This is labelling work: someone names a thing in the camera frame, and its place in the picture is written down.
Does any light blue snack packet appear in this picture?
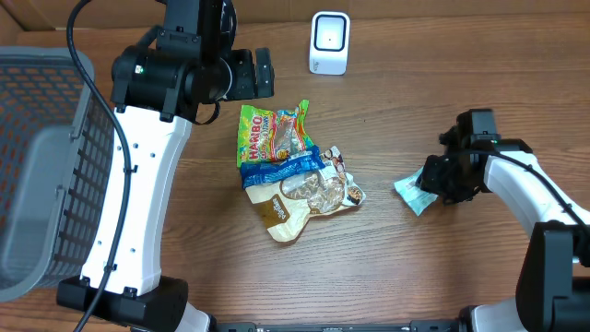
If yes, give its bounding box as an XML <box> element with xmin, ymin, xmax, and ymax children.
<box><xmin>394</xmin><ymin>168</ymin><xmax>438</xmax><ymax>216</ymax></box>

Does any green Haribo candy bag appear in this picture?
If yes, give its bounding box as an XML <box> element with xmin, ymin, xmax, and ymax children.
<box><xmin>236</xmin><ymin>100</ymin><xmax>313</xmax><ymax>168</ymax></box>

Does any dark blue snack packet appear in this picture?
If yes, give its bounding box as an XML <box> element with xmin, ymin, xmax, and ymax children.
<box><xmin>240</xmin><ymin>146</ymin><xmax>325</xmax><ymax>189</ymax></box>

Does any beige mushroom snack bag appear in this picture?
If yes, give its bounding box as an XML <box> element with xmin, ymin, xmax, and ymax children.
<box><xmin>244</xmin><ymin>146</ymin><xmax>366</xmax><ymax>243</ymax></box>

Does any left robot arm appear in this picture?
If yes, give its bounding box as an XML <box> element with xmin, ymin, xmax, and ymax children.
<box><xmin>57</xmin><ymin>0</ymin><xmax>274</xmax><ymax>332</ymax></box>

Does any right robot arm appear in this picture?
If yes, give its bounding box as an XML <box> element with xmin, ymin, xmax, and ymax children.
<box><xmin>418</xmin><ymin>109</ymin><xmax>589</xmax><ymax>332</ymax></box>

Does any white barcode scanner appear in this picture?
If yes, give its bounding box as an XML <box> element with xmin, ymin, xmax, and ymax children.
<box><xmin>309</xmin><ymin>11</ymin><xmax>350</xmax><ymax>76</ymax></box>

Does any grey plastic shopping basket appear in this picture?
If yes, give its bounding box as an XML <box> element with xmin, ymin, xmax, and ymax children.
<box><xmin>1</xmin><ymin>46</ymin><xmax>114</xmax><ymax>302</ymax></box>

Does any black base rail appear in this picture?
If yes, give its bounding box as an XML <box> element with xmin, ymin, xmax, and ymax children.
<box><xmin>209</xmin><ymin>317</ymin><xmax>525</xmax><ymax>332</ymax></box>

